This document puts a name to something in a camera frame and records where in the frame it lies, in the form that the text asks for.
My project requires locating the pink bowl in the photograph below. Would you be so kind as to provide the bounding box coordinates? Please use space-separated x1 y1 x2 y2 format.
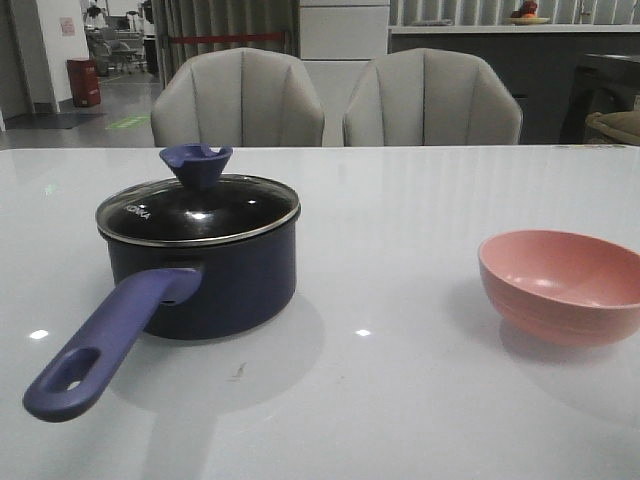
478 230 639 347

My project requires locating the olive cushion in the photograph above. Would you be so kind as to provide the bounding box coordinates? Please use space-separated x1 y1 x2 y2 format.
585 111 639 146

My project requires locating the beige chair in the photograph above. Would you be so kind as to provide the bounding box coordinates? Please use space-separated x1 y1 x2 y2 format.
342 48 523 147
151 47 325 147

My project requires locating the white cabinet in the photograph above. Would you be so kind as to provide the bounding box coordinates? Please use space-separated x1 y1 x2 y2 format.
298 0 390 146

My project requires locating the dark grey counter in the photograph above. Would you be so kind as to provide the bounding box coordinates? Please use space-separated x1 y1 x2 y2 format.
390 25 639 144

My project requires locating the fruit plate on counter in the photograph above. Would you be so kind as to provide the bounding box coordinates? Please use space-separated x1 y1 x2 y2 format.
505 0 550 26

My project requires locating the left beige chair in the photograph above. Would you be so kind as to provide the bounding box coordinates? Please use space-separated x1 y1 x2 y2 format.
151 47 325 147

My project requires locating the glass lid blue knob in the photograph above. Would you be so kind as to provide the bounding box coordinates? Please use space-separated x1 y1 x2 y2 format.
95 143 301 247

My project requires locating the dark blue saucepan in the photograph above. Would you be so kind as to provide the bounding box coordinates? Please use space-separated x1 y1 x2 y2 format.
22 174 302 424

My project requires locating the right beige chair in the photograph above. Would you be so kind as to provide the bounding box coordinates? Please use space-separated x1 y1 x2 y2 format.
342 48 523 147

